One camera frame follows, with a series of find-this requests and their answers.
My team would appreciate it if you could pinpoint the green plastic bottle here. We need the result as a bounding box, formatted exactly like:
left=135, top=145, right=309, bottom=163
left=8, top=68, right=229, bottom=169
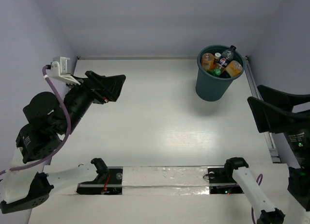
left=207, top=66, right=225, bottom=77

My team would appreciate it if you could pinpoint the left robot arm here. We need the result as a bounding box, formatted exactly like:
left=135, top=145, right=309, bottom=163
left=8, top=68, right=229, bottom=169
left=0, top=71, right=126, bottom=214

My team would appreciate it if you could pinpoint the clear pepsi bottle black cap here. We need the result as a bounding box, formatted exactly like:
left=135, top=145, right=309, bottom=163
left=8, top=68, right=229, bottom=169
left=217, top=45, right=236, bottom=67

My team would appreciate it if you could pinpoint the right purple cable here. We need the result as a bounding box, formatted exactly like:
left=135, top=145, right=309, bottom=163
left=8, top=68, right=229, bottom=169
left=250, top=173, right=264, bottom=224

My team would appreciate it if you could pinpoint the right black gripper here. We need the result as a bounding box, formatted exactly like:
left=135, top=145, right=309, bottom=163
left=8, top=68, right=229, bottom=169
left=250, top=80, right=310, bottom=166

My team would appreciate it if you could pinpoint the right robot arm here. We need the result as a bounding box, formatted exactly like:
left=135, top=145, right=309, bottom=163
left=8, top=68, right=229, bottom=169
left=223, top=85, right=310, bottom=224

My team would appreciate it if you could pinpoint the orange bottle blue label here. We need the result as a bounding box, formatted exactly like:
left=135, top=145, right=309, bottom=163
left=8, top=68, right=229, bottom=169
left=225, top=60, right=243, bottom=78

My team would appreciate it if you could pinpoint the small orange bottle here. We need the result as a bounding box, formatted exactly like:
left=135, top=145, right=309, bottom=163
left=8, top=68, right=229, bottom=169
left=201, top=53, right=215, bottom=71

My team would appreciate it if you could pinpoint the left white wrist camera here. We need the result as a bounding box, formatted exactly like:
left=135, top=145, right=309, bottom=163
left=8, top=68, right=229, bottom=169
left=49, top=56, right=80, bottom=85

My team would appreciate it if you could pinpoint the dark teal plastic bin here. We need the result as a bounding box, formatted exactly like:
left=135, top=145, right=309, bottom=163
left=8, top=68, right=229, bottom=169
left=196, top=45, right=244, bottom=101

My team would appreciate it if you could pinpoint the tall orange drink bottle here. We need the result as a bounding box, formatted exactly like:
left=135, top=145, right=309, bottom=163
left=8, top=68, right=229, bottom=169
left=214, top=52, right=221, bottom=64

